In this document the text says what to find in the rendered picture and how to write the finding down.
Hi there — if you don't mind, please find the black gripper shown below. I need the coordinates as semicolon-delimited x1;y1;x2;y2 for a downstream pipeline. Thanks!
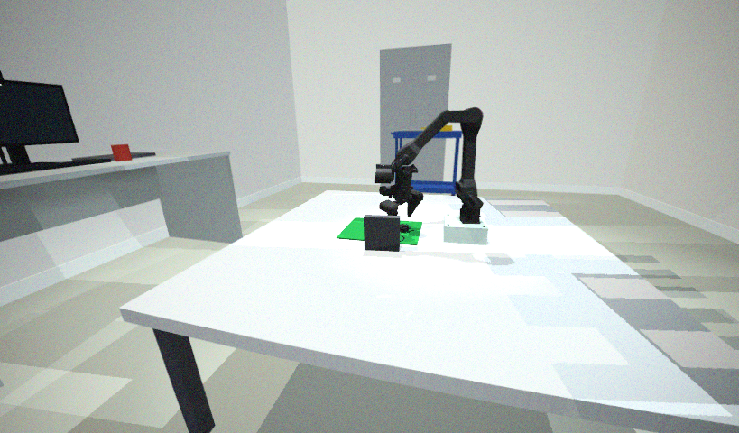
379;183;424;217

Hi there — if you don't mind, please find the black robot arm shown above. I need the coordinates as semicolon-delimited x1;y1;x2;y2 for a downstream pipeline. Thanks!
375;107;484;224

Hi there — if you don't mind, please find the green circuit board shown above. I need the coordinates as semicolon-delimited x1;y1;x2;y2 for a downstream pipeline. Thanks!
337;217;422;245

